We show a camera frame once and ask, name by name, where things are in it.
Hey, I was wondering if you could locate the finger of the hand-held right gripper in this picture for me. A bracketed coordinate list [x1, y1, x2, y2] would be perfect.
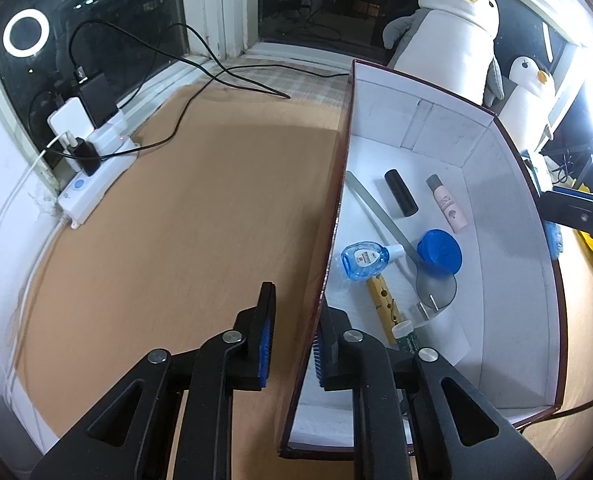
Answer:
[537, 187, 593, 261]

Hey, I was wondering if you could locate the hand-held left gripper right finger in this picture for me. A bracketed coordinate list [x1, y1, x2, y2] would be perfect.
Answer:
[313, 305, 557, 480]

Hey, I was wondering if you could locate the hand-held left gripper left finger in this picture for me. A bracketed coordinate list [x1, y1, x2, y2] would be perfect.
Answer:
[29, 281, 277, 480]

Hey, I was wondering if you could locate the wooden flute piece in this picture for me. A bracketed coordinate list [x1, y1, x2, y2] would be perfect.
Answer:
[367, 276, 402, 346]

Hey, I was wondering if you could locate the clear blue small bottle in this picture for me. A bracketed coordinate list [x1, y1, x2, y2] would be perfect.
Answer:
[341, 241, 406, 279]

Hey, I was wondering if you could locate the white two-prong plug adapter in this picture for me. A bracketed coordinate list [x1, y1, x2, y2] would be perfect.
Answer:
[413, 294, 473, 367]

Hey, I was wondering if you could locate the pink and white tube bottle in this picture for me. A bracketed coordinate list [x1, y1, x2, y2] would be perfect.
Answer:
[425, 174, 468, 234]

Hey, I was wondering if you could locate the blue round lid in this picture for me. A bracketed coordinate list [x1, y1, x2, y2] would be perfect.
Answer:
[417, 229, 463, 277]

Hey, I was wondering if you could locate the metal spatula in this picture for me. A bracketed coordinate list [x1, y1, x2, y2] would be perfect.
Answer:
[345, 170, 458, 311]

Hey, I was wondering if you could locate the black cylinder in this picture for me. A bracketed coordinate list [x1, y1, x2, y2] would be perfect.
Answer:
[384, 169, 420, 218]

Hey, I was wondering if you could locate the black tripod leg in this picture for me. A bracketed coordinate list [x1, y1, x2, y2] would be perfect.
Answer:
[551, 130, 593, 186]

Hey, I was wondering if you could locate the small penguin plush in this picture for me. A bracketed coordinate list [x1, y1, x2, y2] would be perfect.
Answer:
[499, 56, 557, 151]

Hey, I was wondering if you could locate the tan plaid-edged blanket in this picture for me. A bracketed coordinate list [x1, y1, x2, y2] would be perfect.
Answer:
[16, 57, 593, 480]

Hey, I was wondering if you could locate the large penguin plush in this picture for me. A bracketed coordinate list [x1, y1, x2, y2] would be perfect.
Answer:
[383, 0, 506, 106]

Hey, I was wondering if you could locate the white power strip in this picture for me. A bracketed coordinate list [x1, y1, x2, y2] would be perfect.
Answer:
[56, 137, 140, 231]

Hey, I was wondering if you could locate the black plug adapter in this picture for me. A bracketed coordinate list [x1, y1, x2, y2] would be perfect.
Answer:
[66, 137, 102, 176]

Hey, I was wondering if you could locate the black charger block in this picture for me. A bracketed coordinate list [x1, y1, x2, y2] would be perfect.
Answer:
[76, 75, 118, 126]

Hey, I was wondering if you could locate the white charger block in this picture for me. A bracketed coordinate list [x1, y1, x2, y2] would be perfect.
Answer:
[47, 97, 94, 141]

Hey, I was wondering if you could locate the black cable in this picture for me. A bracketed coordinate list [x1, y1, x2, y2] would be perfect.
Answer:
[515, 389, 593, 431]
[96, 67, 247, 161]
[70, 20, 291, 100]
[169, 22, 350, 78]

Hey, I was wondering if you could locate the white window frame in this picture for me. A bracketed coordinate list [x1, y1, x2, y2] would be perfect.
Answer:
[179, 0, 262, 61]

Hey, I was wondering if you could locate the white ring light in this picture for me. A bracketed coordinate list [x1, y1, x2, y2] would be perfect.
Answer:
[3, 8, 51, 57]

